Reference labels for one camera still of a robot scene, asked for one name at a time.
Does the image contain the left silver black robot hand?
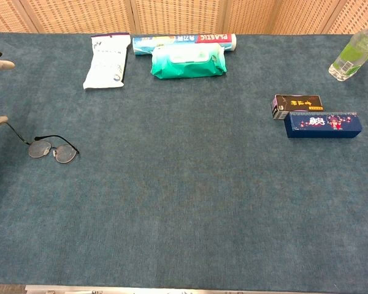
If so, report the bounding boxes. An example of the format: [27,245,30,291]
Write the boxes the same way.
[0,51,16,132]

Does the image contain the thin-framed eyeglasses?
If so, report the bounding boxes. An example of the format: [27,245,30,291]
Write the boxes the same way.
[5,122,80,164]

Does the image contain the white plastic pouch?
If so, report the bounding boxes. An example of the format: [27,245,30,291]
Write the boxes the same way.
[82,32,131,90]

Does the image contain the plastic wrap roll box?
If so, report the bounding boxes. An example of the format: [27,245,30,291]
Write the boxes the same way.
[132,33,237,57]

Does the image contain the green wet wipes pack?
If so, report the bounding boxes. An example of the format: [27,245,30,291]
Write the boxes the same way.
[150,42,228,80]

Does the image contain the woven rattan folding screen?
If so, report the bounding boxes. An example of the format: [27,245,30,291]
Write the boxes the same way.
[0,0,368,36]

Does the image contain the blue felt table cover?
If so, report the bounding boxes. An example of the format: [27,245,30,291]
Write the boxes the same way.
[0,31,368,293]

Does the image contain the black box with gold text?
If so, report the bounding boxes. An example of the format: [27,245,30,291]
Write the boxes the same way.
[270,94,325,121]

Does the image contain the dark blue illustrated box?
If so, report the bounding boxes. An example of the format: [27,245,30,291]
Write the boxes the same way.
[283,111,364,139]

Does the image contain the clear bottle with green label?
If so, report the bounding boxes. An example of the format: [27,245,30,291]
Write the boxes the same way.
[328,16,368,82]

